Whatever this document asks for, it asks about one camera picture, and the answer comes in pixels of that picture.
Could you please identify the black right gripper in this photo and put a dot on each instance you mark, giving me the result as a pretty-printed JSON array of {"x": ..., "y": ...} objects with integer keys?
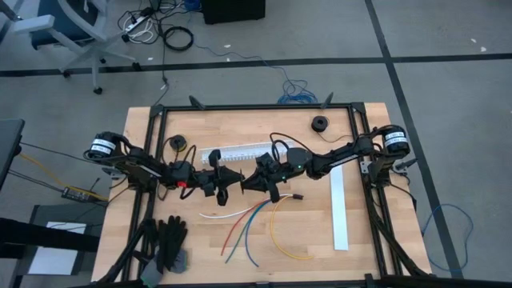
[{"x": 284, "y": 176}]

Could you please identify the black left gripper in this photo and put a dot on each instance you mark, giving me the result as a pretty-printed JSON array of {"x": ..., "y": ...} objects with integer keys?
[{"x": 206, "y": 180}]

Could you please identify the black zip tie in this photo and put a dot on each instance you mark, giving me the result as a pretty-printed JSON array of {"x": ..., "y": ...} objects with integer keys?
[{"x": 242, "y": 189}]

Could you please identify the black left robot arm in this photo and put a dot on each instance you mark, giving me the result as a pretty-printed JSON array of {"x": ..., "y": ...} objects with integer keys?
[{"x": 136, "y": 168}]

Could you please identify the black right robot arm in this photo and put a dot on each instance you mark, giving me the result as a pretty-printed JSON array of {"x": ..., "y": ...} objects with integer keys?
[{"x": 344, "y": 156}]

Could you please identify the black work glove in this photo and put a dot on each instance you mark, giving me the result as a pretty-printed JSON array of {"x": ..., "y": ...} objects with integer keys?
[
  {"x": 151, "y": 272},
  {"x": 172, "y": 240}
]

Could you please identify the white raceway cover strip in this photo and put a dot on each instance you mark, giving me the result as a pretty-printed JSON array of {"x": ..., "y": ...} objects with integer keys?
[{"x": 339, "y": 224}]

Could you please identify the small black electronics box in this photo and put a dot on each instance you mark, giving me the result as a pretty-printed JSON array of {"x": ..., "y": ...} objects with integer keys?
[{"x": 74, "y": 194}]

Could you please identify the black computer case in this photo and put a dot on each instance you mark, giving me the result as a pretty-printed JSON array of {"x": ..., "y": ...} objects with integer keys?
[{"x": 232, "y": 10}]

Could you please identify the white power strip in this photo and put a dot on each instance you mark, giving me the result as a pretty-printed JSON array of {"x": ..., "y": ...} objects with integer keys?
[{"x": 136, "y": 23}]

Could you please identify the white paper sheet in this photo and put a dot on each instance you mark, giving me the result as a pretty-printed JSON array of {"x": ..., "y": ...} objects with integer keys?
[{"x": 56, "y": 260}]

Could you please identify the grey cabinet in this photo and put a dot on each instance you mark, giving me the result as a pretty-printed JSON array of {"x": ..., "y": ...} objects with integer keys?
[{"x": 40, "y": 212}]

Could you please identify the black flat crossbar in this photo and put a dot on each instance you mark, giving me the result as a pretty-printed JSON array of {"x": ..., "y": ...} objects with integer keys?
[{"x": 40, "y": 236}]

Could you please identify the black side desk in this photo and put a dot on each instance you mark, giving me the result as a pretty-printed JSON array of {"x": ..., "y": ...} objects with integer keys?
[{"x": 10, "y": 148}]

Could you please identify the grey office chair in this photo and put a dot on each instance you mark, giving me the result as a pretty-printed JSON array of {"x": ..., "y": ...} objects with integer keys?
[{"x": 64, "y": 20}]

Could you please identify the black aluminium frame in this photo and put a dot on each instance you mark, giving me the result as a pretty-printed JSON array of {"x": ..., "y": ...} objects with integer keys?
[{"x": 256, "y": 107}]

